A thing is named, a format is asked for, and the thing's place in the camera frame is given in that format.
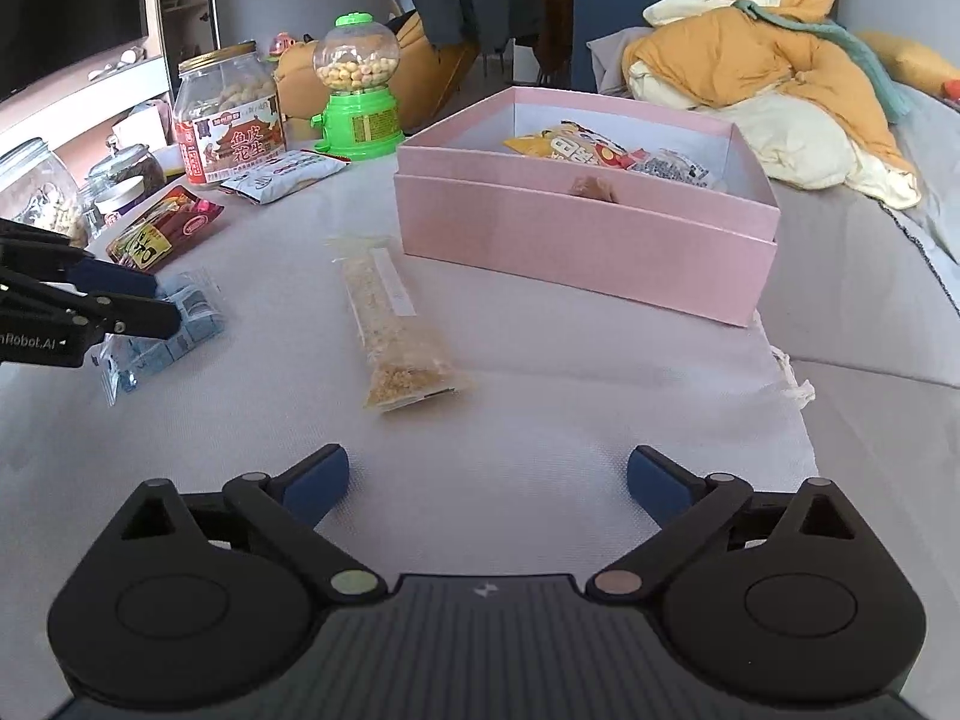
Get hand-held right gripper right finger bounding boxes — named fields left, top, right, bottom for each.
left=585, top=445, right=861, bottom=606

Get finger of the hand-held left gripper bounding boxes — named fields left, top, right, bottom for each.
left=0, top=217, right=160, bottom=299
left=0, top=268, right=183, bottom=340

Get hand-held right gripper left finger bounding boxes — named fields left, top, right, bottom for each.
left=105, top=444, right=383, bottom=607

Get blue snack packet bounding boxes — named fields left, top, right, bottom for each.
left=97, top=268, right=226, bottom=406

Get clear rice bar packet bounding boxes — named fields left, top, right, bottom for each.
left=326, top=235, right=477, bottom=417

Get pink cardboard box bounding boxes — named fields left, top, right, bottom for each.
left=395, top=86, right=782, bottom=329

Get black and white snack packet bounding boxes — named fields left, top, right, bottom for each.
left=626, top=148, right=713, bottom=188

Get snack packets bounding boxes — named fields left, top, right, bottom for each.
left=502, top=120, right=650, bottom=170

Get dark red snack packet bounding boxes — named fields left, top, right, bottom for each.
left=105, top=190, right=227, bottom=272

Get glass jar with dark contents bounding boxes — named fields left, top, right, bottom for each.
left=86, top=142, right=167, bottom=230

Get large glass jar with nuts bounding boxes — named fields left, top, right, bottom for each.
left=0, top=137, right=89, bottom=248

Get light grey cloth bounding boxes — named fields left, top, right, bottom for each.
left=0, top=142, right=815, bottom=616

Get peanut jar with red label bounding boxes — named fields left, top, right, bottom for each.
left=172, top=41, right=290, bottom=188

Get grey sofa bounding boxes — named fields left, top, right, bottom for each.
left=750, top=82, right=960, bottom=720

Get black television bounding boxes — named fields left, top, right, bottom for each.
left=0, top=0, right=151, bottom=102

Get white shelf unit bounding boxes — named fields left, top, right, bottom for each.
left=146, top=0, right=218, bottom=68

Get green gumball machine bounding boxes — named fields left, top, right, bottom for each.
left=311, top=11, right=406, bottom=162

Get grey pillow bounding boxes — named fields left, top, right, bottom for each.
left=587, top=26, right=653, bottom=98

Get orange and cream quilt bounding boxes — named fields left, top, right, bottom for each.
left=622, top=0, right=923, bottom=211

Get teal cloth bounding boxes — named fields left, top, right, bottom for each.
left=731, top=0, right=912, bottom=121

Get brown chair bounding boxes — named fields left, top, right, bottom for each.
left=536, top=0, right=575, bottom=61

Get yellow pillow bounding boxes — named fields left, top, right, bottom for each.
left=855, top=30, right=960, bottom=91

